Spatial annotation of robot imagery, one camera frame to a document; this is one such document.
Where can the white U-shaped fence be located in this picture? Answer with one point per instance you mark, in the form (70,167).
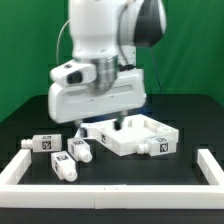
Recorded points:
(15,195)

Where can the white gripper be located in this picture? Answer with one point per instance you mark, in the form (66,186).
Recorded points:
(67,104)

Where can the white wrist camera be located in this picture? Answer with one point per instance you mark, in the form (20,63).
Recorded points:
(73,73)

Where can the white paper sheet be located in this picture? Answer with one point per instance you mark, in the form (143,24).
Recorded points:
(79,133)

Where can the white square tabletop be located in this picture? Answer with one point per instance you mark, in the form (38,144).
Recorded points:
(135,129)

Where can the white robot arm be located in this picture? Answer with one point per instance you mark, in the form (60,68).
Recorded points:
(91,83)

